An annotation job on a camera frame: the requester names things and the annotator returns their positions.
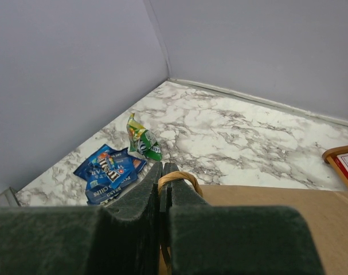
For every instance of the yellow green candy packet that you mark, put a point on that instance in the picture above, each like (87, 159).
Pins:
(142, 140)

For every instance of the brown paper bag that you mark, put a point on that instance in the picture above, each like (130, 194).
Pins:
(325, 212)

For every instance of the blue M&Ms candy packet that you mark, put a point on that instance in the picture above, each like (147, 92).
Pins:
(102, 169)

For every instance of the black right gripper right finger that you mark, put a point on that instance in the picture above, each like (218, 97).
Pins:
(197, 238)

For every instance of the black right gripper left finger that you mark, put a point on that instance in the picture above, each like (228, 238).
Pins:
(122, 238)

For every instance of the wooden two-tier rack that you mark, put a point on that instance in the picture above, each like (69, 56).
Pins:
(329, 157)

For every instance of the blue salt vinegar chips bag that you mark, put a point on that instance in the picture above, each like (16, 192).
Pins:
(98, 194)

